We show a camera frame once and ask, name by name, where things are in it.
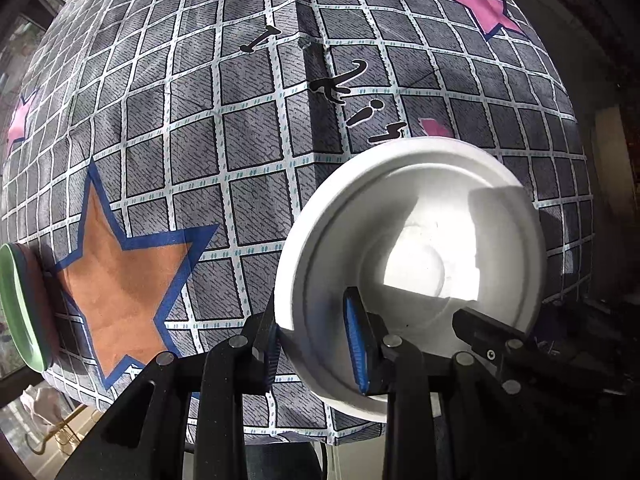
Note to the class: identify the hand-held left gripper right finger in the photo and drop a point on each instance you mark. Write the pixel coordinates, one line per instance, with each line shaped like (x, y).
(356, 340)

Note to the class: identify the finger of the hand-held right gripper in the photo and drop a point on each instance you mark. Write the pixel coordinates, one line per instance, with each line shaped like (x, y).
(492, 340)

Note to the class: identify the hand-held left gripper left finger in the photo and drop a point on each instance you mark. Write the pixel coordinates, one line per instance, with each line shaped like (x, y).
(272, 355)

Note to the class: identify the large white bowl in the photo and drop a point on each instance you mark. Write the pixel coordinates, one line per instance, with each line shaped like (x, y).
(425, 240)

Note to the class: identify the green plate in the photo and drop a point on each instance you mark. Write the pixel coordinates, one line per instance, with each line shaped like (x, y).
(15, 300)

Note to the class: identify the yellow metal hook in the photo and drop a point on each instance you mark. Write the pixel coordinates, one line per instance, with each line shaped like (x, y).
(62, 425)

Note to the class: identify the crumpled white cloth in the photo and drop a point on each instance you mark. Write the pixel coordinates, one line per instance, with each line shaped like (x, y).
(45, 405)

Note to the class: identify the grey checked star-print blanket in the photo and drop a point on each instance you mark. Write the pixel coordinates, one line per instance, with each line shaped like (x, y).
(200, 110)

